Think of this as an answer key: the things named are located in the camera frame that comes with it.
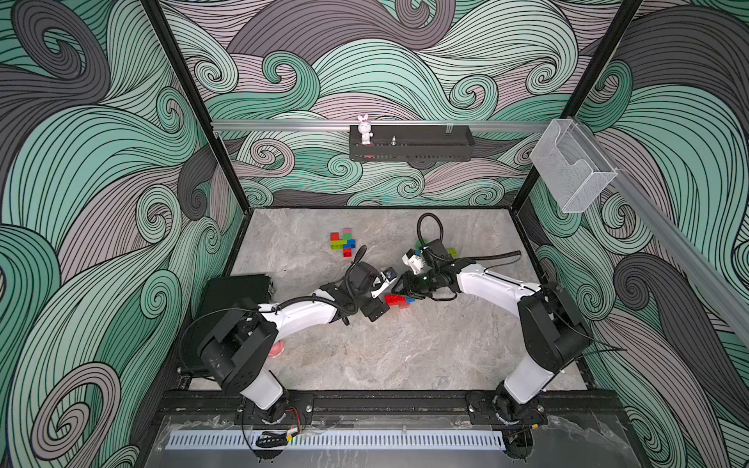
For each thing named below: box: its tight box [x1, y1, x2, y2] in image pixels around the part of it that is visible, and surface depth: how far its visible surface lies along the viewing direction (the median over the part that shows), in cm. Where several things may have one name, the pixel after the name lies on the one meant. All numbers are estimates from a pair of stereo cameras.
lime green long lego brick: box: [330, 239, 348, 251], surface depth 109 cm
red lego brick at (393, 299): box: [384, 294, 406, 307], surface depth 89 cm
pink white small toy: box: [269, 339, 286, 358], surface depth 83 cm
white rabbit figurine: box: [357, 114, 374, 145], surface depth 91 cm
